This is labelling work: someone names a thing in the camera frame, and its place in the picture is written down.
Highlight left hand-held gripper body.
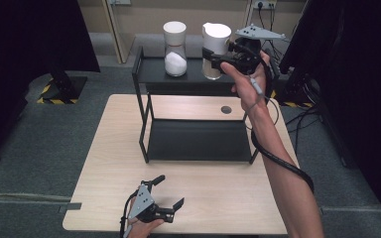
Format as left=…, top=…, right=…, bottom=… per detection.
left=127, top=180, right=176, bottom=224

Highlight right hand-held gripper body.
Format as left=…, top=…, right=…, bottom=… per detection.
left=227, top=23, right=287, bottom=75

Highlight glass jar white spout lid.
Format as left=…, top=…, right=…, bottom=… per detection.
left=200, top=22, right=233, bottom=81

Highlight glass salt jar round lid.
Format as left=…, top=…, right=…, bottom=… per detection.
left=162, top=20, right=189, bottom=78

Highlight black metal two-tier shelf rack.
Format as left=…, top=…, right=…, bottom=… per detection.
left=131, top=46, right=281, bottom=165

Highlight person's left hand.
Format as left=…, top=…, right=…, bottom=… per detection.
left=125, top=197, right=165, bottom=238

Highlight person's right hand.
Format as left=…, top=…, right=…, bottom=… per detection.
left=219, top=50, right=273, bottom=114

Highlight black stand base hazard tape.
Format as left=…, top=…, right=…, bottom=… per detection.
left=270, top=73, right=316, bottom=109
left=36, top=69, right=89, bottom=105

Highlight black curtain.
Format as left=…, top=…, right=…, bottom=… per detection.
left=278, top=0, right=381, bottom=232
left=0, top=0, right=101, bottom=171

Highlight left hand-held gripper black cable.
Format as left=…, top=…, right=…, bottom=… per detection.
left=118, top=189, right=141, bottom=238

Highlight hand-held gripper black cable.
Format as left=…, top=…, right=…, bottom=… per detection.
left=243, top=49, right=316, bottom=194
left=118, top=189, right=141, bottom=238

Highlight black cables hanging from socket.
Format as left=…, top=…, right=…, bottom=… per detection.
left=254, top=3, right=291, bottom=62

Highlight white wall socket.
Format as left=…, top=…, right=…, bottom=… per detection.
left=252, top=0, right=278, bottom=10

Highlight black cables on floor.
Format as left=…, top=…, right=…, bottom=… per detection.
left=285, top=104, right=322, bottom=157

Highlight right hand-held gripper black cable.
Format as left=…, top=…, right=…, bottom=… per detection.
left=243, top=49, right=316, bottom=194

